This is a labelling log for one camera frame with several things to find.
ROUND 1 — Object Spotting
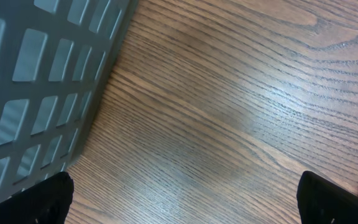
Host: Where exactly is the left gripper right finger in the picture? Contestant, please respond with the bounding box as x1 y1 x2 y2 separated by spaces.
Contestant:
296 171 358 224

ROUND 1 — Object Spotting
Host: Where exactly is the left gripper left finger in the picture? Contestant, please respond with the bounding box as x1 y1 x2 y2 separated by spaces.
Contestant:
0 172 74 224

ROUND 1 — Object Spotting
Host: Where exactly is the grey plastic mesh basket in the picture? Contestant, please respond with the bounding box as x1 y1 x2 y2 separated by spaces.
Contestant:
0 0 137 203

